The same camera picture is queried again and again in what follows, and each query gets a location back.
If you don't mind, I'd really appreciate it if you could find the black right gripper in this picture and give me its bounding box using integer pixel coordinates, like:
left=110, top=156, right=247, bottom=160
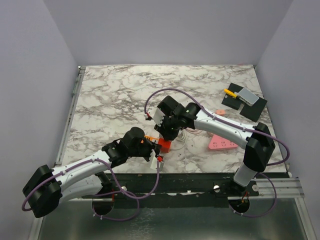
left=154, top=114, right=180, bottom=141

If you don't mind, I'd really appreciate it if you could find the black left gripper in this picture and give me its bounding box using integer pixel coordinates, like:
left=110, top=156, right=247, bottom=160
left=128, top=138, right=162, bottom=162

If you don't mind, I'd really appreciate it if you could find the white power cable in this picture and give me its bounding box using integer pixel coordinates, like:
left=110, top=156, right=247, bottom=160
left=171, top=128, right=188, bottom=151

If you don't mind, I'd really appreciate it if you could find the red cube socket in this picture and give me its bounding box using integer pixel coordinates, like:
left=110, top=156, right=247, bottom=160
left=158, top=138, right=172, bottom=153

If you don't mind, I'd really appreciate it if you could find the pink triangular power strip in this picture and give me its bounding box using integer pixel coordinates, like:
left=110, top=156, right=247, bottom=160
left=208, top=134, right=238, bottom=151

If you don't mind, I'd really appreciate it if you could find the small pink charger adapter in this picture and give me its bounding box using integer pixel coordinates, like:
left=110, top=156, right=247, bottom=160
left=215, top=109, right=226, bottom=116

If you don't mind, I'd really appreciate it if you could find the orange power strip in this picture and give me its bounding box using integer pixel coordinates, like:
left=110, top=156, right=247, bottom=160
left=144, top=135, right=159, bottom=144

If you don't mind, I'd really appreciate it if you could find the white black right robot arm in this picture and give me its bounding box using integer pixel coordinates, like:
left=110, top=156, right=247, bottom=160
left=146, top=96, right=276, bottom=196

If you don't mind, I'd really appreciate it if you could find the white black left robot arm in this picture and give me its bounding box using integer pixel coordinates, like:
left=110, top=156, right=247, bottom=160
left=21, top=127, right=163, bottom=218

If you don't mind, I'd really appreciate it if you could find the black flat box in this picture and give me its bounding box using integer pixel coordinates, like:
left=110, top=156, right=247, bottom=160
left=240, top=97, right=268, bottom=122

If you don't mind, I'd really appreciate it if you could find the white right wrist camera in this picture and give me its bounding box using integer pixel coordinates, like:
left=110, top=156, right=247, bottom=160
left=146, top=107, right=166, bottom=127

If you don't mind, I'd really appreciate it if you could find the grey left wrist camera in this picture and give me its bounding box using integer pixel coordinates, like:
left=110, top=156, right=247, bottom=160
left=149, top=150, right=164, bottom=172

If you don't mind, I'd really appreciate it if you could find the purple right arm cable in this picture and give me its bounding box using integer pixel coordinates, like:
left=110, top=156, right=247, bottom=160
left=144, top=89, right=291, bottom=218

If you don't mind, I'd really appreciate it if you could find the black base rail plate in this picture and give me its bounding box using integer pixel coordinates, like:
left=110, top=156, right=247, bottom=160
left=85, top=173, right=259, bottom=212

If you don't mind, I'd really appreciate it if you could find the white grey network switch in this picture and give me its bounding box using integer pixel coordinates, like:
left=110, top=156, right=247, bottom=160
left=237, top=88, right=260, bottom=106

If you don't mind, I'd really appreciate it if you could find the aluminium frame rail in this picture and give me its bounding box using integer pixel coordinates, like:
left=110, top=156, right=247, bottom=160
left=36, top=65, right=320, bottom=240

